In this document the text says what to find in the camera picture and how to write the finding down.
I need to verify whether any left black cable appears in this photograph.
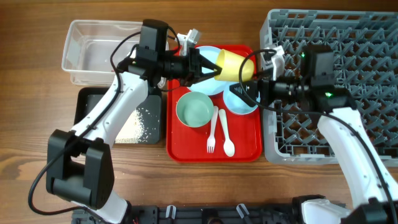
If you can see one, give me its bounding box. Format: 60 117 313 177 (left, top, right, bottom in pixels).
27 24 187 216

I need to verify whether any black waste tray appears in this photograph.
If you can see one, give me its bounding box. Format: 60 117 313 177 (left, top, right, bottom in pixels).
74 87 162 144

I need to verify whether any light blue bowl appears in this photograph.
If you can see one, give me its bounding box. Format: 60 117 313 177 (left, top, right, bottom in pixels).
223 86 258 115

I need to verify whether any grey dishwasher rack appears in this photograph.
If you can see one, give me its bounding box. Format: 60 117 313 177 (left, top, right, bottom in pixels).
259 9 397 167

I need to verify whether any right black cable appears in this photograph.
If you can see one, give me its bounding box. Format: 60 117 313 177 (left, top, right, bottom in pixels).
238 49 398 224

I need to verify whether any black cable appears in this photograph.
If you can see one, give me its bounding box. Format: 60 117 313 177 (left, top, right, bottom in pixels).
238 49 398 224
27 24 187 216

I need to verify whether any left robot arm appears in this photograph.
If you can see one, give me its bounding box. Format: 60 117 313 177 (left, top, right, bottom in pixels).
42 19 222 223

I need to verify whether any white rice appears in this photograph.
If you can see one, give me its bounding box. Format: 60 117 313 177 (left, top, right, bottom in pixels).
115 108 149 144

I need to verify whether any red serving tray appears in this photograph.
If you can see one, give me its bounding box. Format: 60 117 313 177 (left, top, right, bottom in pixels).
165 44 263 163

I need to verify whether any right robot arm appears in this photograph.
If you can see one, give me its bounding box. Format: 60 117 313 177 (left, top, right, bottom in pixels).
195 45 397 223

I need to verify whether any green bowl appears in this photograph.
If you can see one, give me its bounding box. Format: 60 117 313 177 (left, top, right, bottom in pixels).
175 91 214 128

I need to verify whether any light blue plate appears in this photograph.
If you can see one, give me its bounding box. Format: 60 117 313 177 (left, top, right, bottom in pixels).
188 46 228 96

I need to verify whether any white plastic spoon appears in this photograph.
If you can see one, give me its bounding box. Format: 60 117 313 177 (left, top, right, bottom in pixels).
218 109 235 157

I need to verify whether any black mounting rail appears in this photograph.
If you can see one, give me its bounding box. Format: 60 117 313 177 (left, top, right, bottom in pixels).
71 203 348 224

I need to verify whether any white plastic fork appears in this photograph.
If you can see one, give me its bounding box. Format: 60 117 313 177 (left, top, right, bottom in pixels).
206 106 219 154

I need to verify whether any clear plastic waste bin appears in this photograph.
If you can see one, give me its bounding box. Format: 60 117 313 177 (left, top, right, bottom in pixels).
61 19 169 88

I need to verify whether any yellow cup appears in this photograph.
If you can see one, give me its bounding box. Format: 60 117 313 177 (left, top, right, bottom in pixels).
214 49 254 82

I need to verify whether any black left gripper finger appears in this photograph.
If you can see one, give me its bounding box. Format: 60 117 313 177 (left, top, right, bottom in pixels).
192 72 220 84
199 54 220 70

